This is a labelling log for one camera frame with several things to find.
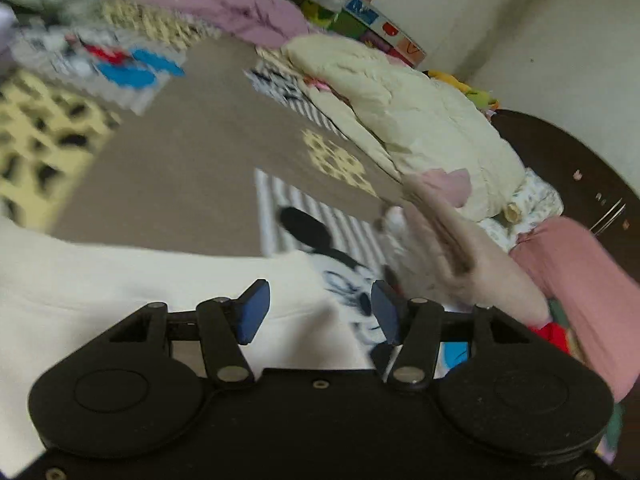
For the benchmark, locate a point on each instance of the small pink cloth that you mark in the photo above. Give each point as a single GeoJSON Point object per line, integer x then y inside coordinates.
{"type": "Point", "coordinates": [447, 187]}

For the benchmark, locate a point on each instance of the white green floral cloth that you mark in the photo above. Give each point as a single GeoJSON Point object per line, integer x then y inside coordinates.
{"type": "Point", "coordinates": [535, 200]}

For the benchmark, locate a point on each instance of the colourful foam play mat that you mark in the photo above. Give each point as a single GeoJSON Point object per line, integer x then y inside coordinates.
{"type": "Point", "coordinates": [385, 30]}

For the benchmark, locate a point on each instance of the cream quilt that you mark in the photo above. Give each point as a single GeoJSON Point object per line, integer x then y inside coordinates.
{"type": "Point", "coordinates": [425, 110]}

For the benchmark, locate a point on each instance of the yellow green plush toy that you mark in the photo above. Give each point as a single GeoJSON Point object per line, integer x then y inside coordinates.
{"type": "Point", "coordinates": [465, 90]}

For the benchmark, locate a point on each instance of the red garment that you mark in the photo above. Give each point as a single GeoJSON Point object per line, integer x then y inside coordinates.
{"type": "Point", "coordinates": [555, 337]}

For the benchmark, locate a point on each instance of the folded white purple-flower cloth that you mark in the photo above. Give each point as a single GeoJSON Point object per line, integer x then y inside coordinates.
{"type": "Point", "coordinates": [405, 255]}

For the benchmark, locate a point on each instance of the dark round table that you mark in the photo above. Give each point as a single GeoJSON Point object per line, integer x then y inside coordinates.
{"type": "Point", "coordinates": [565, 160]}

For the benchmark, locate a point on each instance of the folded pink beige towel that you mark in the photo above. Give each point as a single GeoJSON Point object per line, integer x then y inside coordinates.
{"type": "Point", "coordinates": [480, 260]}

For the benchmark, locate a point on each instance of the pink garment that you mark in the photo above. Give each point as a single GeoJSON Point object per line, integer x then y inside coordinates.
{"type": "Point", "coordinates": [590, 290]}

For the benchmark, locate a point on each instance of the cartoon mouse printed blanket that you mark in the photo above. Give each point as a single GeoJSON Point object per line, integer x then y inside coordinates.
{"type": "Point", "coordinates": [190, 160]}

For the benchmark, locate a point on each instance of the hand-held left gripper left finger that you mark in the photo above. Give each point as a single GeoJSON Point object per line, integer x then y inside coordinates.
{"type": "Point", "coordinates": [252, 312]}

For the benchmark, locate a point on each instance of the white sweatshirt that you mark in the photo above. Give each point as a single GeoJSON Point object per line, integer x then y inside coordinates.
{"type": "Point", "coordinates": [100, 280]}

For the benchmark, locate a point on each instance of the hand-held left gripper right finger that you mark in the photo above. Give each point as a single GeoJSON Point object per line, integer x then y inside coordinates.
{"type": "Point", "coordinates": [386, 312]}

